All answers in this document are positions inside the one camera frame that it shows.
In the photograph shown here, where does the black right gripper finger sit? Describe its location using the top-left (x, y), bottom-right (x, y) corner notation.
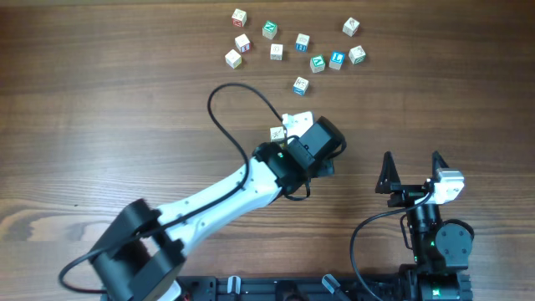
top-left (374, 151), bottom-right (402, 193)
top-left (431, 150), bottom-right (449, 178)

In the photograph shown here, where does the yellow edged wooden block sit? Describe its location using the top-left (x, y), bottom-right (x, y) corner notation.
top-left (270, 126), bottom-right (287, 144)

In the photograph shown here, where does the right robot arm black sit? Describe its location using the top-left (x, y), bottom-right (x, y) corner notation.
top-left (375, 151), bottom-right (475, 301)

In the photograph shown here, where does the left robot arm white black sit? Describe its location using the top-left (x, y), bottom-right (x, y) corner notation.
top-left (89, 117), bottom-right (345, 301)

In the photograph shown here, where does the blue X B wooden block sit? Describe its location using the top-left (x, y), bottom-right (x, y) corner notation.
top-left (293, 77), bottom-right (309, 96)

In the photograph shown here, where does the green V wooden block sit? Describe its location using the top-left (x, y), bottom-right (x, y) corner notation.
top-left (310, 55), bottom-right (326, 74)

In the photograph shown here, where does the blue L wooden block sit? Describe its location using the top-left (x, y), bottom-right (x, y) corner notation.
top-left (329, 51), bottom-right (345, 70)

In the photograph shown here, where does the green Z wooden block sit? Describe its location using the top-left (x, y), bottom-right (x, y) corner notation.
top-left (349, 45), bottom-right (366, 64)

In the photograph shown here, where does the green side plain wooden block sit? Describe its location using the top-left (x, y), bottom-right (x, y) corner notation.
top-left (270, 43), bottom-right (283, 61)

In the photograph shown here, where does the blue H wooden block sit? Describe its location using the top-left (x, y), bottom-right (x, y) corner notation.
top-left (295, 33), bottom-right (310, 53)

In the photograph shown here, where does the yellow O wooden block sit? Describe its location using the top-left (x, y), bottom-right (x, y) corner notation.
top-left (225, 49), bottom-right (242, 69)

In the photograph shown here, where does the green N wooden block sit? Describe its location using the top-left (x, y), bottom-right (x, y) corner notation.
top-left (262, 20), bottom-right (278, 39)

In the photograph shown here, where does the red 6 wooden block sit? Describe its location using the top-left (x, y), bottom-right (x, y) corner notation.
top-left (343, 17), bottom-right (360, 37)

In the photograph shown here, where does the red I wooden block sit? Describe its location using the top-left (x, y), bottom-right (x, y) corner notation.
top-left (235, 33), bottom-right (251, 54)

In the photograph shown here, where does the red top left wooden block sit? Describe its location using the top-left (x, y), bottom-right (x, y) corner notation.
top-left (232, 8), bottom-right (247, 28)

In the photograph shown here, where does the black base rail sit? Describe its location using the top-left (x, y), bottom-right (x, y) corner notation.
top-left (177, 271), bottom-right (474, 301)

